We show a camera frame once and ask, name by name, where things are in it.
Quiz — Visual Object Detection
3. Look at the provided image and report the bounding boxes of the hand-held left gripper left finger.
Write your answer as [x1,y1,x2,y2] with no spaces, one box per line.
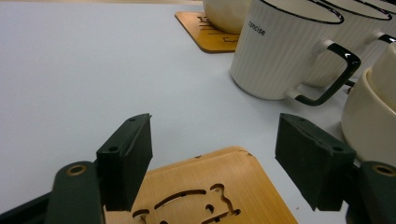
[96,113,153,213]

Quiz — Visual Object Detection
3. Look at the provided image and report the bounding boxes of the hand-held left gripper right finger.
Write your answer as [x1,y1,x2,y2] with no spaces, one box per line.
[275,112,357,213]

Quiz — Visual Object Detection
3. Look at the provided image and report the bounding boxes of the square wooden cutout coaster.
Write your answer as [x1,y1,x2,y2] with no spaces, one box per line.
[175,11,241,54]
[102,146,298,224]

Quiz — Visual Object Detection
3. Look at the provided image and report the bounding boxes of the cream ceramic bowl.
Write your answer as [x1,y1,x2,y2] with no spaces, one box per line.
[340,66,396,167]
[368,41,396,115]
[202,0,253,35]

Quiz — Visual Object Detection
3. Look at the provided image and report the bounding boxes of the white table mat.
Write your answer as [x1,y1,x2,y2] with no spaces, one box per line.
[0,3,353,224]

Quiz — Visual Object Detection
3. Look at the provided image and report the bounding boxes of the white ribbed black-rimmed mug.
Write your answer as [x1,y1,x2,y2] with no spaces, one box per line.
[230,0,362,107]
[358,0,396,38]
[303,0,396,94]

